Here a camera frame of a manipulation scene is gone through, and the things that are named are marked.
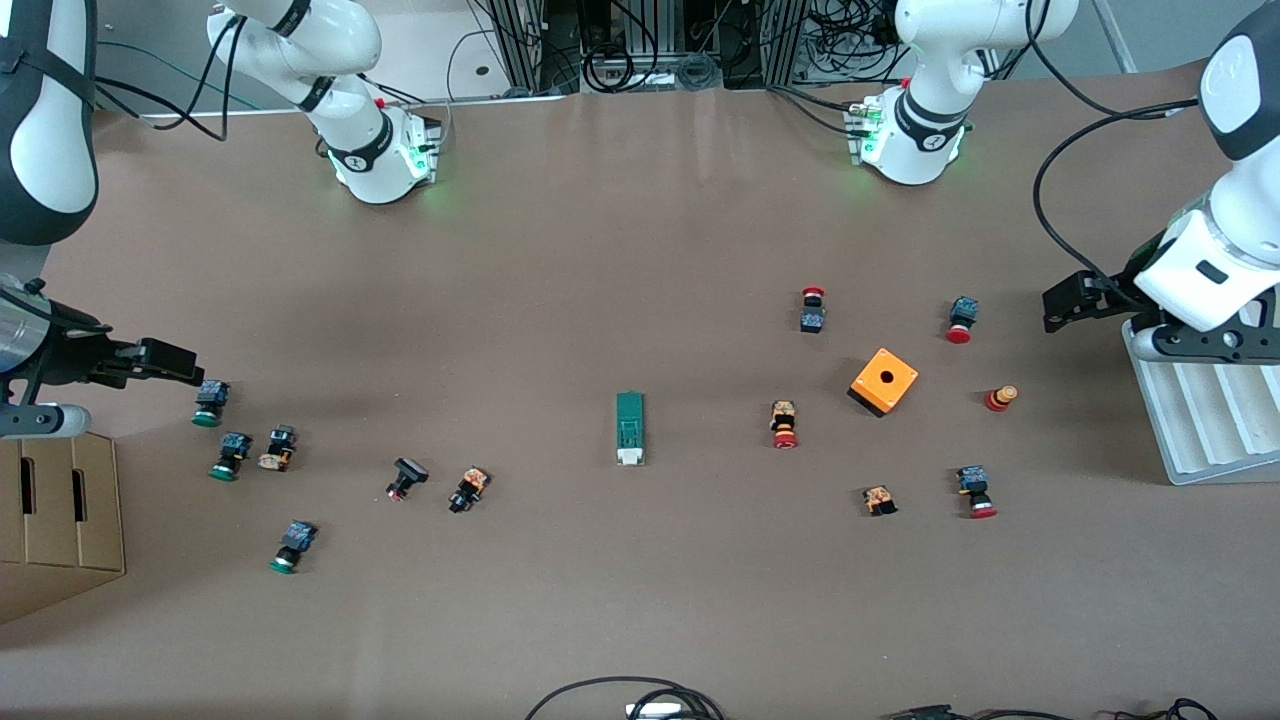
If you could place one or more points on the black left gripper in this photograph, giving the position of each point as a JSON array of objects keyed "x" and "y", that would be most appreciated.
[{"x": 1112, "y": 293}]

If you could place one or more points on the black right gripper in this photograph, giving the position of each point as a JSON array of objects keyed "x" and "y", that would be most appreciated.
[{"x": 68, "y": 352}]

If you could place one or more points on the green load switch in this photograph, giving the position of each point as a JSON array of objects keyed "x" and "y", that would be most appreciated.
[{"x": 630, "y": 425}]

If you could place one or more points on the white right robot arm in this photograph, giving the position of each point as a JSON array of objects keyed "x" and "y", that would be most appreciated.
[{"x": 370, "y": 170}]

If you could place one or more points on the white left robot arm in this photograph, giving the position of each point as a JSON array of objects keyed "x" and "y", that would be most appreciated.
[{"x": 920, "y": 150}]

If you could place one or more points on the green pushbutton blue block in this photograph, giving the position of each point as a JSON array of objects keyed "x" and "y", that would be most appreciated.
[
  {"x": 210, "y": 400},
  {"x": 231, "y": 455},
  {"x": 292, "y": 546}
]

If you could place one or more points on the red pushbutton blue block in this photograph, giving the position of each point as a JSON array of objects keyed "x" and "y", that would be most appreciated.
[
  {"x": 974, "y": 488},
  {"x": 962, "y": 315}
]

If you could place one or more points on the red yellow emergency stop head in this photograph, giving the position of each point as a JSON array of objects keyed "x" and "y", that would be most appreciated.
[{"x": 1000, "y": 398}]

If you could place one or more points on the black pushbutton orange block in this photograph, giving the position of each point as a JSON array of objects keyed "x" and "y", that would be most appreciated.
[
  {"x": 279, "y": 448},
  {"x": 468, "y": 489}
]

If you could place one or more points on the grey ribbed tray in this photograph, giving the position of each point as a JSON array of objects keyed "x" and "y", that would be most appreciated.
[{"x": 1210, "y": 420}]

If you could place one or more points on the brown cardboard box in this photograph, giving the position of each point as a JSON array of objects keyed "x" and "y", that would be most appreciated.
[{"x": 60, "y": 520}]

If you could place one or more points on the red pushbutton black block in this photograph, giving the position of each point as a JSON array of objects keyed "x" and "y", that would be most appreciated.
[{"x": 812, "y": 315}]

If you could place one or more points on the grey aluminium bar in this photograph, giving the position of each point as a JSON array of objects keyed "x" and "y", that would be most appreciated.
[{"x": 1112, "y": 35}]

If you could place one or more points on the black pushbutton red tip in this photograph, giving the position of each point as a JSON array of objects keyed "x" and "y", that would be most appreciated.
[{"x": 406, "y": 475}]

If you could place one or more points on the orange contact block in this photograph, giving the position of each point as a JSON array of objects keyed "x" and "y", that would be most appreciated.
[{"x": 879, "y": 499}]

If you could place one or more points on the red pushbutton orange block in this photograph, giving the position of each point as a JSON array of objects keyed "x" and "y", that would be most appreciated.
[{"x": 784, "y": 420}]

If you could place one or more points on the white mounting plate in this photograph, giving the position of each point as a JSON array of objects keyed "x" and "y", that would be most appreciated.
[{"x": 420, "y": 50}]

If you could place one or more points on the white plug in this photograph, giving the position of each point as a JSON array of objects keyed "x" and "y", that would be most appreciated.
[{"x": 650, "y": 711}]

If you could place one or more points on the orange button enclosure box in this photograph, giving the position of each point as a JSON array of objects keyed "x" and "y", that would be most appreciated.
[{"x": 884, "y": 381}]

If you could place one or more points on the aluminium profile post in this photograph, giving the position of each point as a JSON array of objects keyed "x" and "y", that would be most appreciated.
[
  {"x": 525, "y": 45},
  {"x": 785, "y": 40}
]

